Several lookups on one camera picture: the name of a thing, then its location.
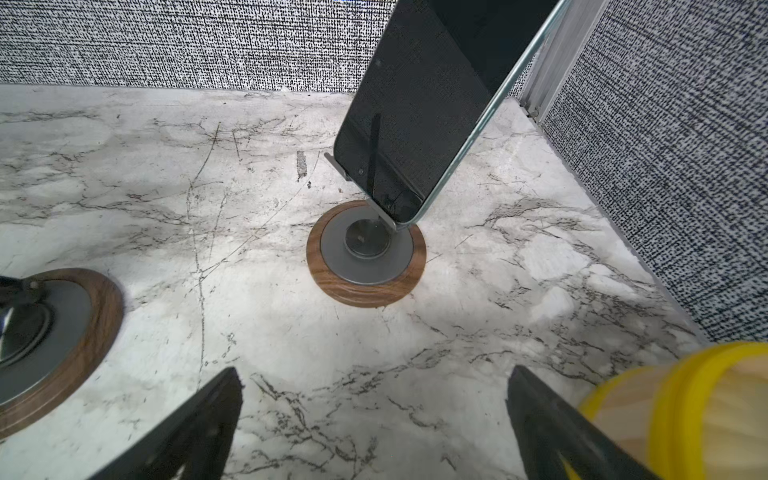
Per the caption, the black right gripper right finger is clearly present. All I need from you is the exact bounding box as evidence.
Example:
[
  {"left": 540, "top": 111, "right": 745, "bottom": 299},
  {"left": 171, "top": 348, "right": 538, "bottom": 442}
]
[{"left": 506, "top": 365, "right": 656, "bottom": 479}]

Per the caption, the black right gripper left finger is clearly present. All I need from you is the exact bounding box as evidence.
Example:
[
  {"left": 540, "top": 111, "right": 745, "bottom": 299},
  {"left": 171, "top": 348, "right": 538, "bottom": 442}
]
[{"left": 92, "top": 367, "right": 243, "bottom": 479}]

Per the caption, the wood base stand middle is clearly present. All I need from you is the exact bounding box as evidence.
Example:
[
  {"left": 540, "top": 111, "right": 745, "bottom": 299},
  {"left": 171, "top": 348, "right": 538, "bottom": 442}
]
[{"left": 1, "top": 268, "right": 124, "bottom": 439}]

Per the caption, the wood base stand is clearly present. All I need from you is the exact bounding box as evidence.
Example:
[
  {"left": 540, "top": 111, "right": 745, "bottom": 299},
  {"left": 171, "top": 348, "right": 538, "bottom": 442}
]
[
  {"left": 1, "top": 268, "right": 124, "bottom": 439},
  {"left": 306, "top": 163, "right": 427, "bottom": 308}
]

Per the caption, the wood base stand far right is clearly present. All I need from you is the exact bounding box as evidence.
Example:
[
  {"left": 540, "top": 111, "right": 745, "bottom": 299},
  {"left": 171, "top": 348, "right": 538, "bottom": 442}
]
[{"left": 306, "top": 163, "right": 427, "bottom": 308}]

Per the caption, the green edged phone far right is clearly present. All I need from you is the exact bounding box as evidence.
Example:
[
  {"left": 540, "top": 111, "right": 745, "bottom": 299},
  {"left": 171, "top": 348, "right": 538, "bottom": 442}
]
[{"left": 333, "top": 1, "right": 565, "bottom": 229}]

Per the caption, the yellow rimmed bamboo steamer basket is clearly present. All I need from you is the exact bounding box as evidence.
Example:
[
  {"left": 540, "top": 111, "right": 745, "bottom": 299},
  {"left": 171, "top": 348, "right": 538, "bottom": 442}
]
[{"left": 579, "top": 342, "right": 767, "bottom": 479}]

